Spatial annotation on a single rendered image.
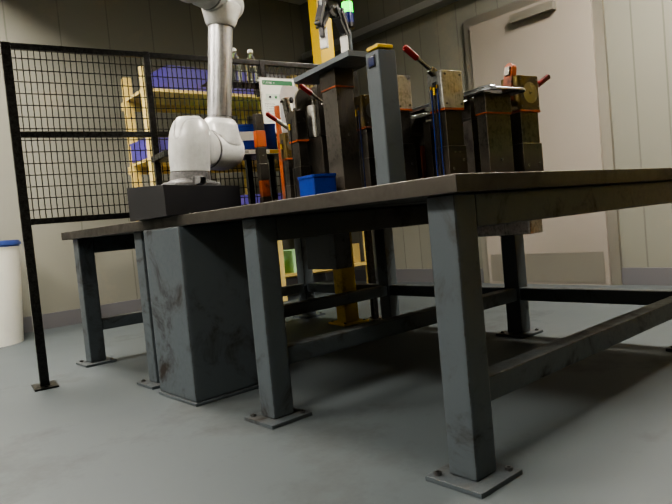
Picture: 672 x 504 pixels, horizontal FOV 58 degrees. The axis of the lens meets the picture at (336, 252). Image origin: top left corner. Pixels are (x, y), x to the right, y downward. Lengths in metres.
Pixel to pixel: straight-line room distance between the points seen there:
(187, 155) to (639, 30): 3.29
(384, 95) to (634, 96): 2.95
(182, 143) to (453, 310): 1.37
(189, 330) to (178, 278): 0.19
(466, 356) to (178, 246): 1.23
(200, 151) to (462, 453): 1.50
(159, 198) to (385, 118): 0.88
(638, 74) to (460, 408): 3.55
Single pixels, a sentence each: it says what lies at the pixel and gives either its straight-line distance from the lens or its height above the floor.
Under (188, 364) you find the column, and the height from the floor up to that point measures 0.15.
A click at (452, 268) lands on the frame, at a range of 1.38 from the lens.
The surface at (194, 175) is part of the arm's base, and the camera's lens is 2.39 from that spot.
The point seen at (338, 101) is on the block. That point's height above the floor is 1.03.
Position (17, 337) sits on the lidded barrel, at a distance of 4.74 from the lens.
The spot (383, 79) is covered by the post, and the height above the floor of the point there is 1.05.
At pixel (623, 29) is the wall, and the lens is 4.79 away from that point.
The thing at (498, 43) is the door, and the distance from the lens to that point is 5.20.
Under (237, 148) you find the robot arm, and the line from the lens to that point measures 2.62.
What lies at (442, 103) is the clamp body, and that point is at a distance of 1.97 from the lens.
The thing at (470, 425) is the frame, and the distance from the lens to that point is 1.45.
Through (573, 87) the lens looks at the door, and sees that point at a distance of 4.82.
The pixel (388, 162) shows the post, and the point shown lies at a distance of 1.92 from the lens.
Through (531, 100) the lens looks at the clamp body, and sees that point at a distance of 2.26.
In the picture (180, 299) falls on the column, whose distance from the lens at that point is 2.31.
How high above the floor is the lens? 0.62
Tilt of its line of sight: 3 degrees down
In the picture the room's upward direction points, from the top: 5 degrees counter-clockwise
